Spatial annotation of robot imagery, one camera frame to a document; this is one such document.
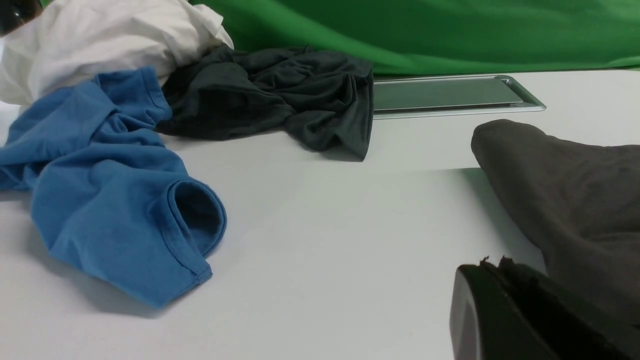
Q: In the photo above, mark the white crumpled garment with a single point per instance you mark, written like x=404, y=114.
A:
x=73, y=40

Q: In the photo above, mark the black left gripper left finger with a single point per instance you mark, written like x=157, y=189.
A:
x=486, y=324

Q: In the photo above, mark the blue crumpled garment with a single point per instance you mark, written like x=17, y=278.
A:
x=107, y=196

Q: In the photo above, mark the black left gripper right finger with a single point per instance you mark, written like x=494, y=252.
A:
x=570, y=326

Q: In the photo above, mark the dark teal crumpled garment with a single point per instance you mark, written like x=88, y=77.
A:
x=321, y=98

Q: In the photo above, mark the green backdrop cloth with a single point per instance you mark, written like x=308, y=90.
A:
x=446, y=37

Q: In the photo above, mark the dark gray long-sleeve top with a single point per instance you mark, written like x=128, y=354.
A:
x=578, y=204

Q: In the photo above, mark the metal table cable hatch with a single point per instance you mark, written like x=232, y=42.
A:
x=460, y=95

